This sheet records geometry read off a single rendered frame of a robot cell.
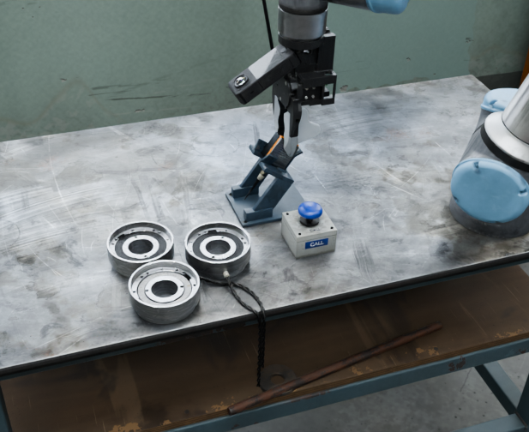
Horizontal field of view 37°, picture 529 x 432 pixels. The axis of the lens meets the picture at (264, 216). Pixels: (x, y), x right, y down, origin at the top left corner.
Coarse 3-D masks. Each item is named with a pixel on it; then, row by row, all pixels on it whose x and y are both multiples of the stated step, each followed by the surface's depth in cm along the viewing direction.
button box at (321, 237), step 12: (288, 216) 129; (300, 216) 129; (324, 216) 129; (288, 228) 128; (300, 228) 127; (312, 228) 127; (324, 228) 127; (288, 240) 129; (300, 240) 125; (312, 240) 126; (324, 240) 127; (300, 252) 127; (312, 252) 128; (324, 252) 129
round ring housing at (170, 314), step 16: (144, 272) 119; (160, 272) 120; (176, 272) 120; (192, 272) 118; (160, 288) 119; (176, 288) 118; (192, 288) 117; (144, 304) 112; (176, 304) 112; (192, 304) 114; (160, 320) 113; (176, 320) 115
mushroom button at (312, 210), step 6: (300, 204) 127; (306, 204) 127; (312, 204) 127; (318, 204) 127; (300, 210) 126; (306, 210) 126; (312, 210) 126; (318, 210) 126; (306, 216) 125; (312, 216) 125; (318, 216) 126
